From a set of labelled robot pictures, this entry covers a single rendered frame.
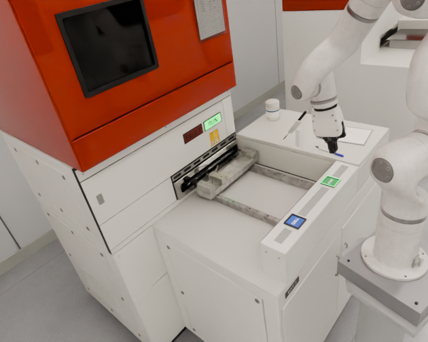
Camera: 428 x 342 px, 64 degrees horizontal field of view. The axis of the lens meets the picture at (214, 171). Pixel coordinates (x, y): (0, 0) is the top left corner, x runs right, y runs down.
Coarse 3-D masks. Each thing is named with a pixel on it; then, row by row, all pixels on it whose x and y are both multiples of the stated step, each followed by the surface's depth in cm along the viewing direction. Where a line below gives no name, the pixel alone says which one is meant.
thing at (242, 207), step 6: (216, 198) 152; (222, 198) 150; (228, 198) 149; (228, 204) 148; (234, 204) 145; (240, 204) 144; (240, 210) 145; (246, 210) 142; (252, 210) 140; (258, 210) 139; (258, 216) 139; (264, 216) 136; (270, 216) 135; (270, 222) 135; (276, 222) 133
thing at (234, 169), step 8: (240, 160) 168; (248, 160) 167; (256, 160) 169; (224, 168) 164; (232, 168) 163; (240, 168) 162; (248, 168) 166; (232, 176) 158; (216, 184) 154; (224, 184) 154; (200, 192) 152; (216, 192) 151
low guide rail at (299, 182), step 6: (252, 168) 168; (258, 168) 165; (264, 168) 164; (264, 174) 164; (270, 174) 161; (276, 174) 159; (282, 174) 158; (282, 180) 158; (288, 180) 156; (294, 180) 153; (300, 180) 152; (300, 186) 152; (306, 186) 150
